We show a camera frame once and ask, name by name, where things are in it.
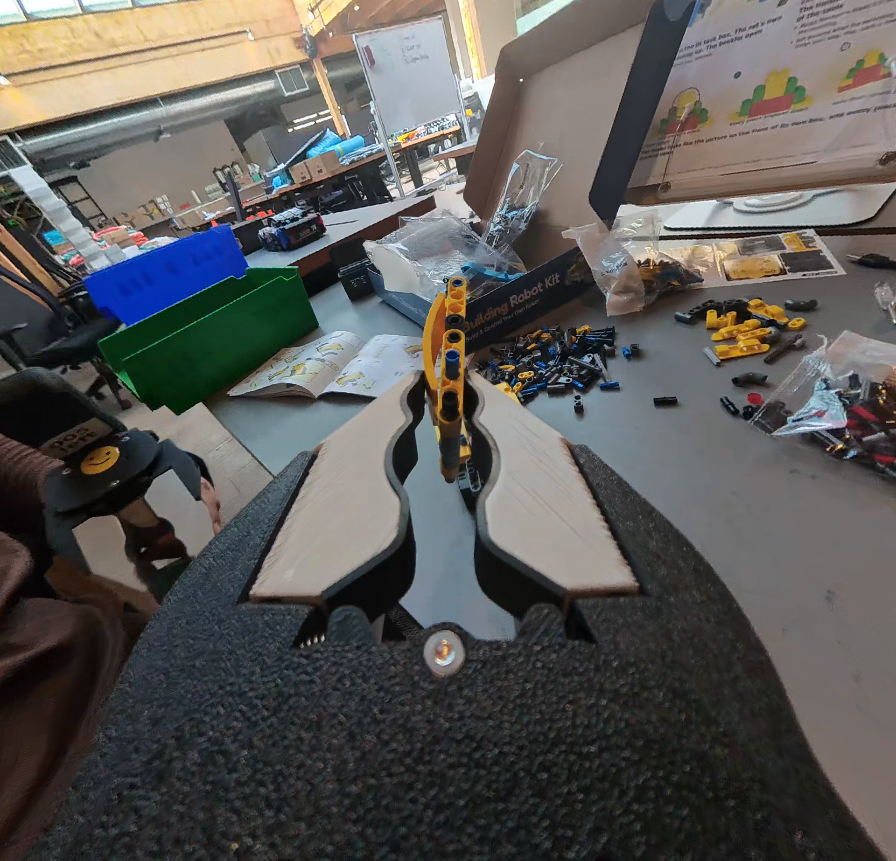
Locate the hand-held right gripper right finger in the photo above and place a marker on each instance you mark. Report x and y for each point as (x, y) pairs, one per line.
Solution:
(553, 518)

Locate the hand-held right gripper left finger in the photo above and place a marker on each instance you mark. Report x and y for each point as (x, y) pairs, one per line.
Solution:
(336, 518)

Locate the yellow brick assembly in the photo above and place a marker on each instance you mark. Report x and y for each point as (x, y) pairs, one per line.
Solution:
(448, 371)

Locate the person's left forearm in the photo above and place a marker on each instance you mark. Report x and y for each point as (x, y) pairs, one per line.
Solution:
(21, 483)

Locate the grey desk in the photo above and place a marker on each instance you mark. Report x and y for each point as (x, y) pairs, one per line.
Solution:
(700, 525)

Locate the person's left hand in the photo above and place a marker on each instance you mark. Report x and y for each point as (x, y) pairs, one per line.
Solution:
(212, 508)

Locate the open instruction booklet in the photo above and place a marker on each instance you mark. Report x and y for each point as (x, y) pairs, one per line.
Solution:
(329, 368)

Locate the pile of small bricks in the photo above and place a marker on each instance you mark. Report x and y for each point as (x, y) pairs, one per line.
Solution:
(553, 364)

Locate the black office chair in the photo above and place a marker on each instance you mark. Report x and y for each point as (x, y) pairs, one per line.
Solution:
(63, 329)

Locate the green plastic bin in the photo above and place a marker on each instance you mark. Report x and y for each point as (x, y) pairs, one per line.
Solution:
(210, 336)

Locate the blue plastic bin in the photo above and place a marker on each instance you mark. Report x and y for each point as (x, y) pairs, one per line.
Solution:
(168, 273)

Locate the clear bag of bricks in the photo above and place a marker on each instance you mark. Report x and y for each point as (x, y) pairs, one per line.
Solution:
(630, 266)

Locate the cluster of yellow bricks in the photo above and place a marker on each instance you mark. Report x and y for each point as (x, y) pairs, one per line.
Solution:
(749, 326)

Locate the clear plastic bags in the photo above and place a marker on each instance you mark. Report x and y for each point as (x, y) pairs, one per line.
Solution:
(448, 245)

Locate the grey side table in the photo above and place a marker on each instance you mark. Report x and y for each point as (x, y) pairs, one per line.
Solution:
(364, 224)

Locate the red black small bricks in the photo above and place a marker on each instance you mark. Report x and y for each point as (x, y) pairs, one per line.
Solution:
(840, 413)

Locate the sticker sheet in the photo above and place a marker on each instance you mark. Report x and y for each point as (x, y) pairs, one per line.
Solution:
(756, 259)

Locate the background work tables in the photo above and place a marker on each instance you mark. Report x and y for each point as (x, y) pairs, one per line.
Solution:
(364, 161)

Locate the open brown cardboard box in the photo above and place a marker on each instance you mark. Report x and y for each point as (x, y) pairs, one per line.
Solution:
(560, 140)

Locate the black display stand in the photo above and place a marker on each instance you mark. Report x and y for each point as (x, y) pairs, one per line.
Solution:
(637, 119)

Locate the whiteboard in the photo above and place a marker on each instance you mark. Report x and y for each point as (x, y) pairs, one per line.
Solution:
(409, 77)

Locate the printed paper sheet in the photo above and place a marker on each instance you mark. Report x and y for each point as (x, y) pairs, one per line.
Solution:
(784, 77)

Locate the silver ventilation duct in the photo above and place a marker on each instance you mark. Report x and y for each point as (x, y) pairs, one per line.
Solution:
(175, 112)

